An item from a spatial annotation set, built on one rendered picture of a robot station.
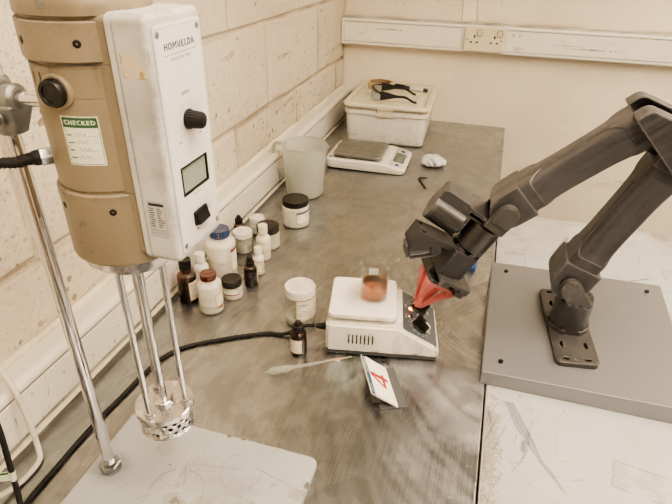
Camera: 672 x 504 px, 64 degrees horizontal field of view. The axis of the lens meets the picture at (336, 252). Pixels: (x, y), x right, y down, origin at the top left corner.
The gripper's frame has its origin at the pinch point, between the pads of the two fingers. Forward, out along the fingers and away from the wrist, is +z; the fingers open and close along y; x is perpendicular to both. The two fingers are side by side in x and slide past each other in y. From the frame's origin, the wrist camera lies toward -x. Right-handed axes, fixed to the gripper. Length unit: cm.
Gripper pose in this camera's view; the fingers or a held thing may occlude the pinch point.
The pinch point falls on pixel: (419, 302)
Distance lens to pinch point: 101.4
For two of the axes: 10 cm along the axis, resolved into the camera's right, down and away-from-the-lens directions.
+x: 8.5, 3.5, 3.9
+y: 1.1, 6.1, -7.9
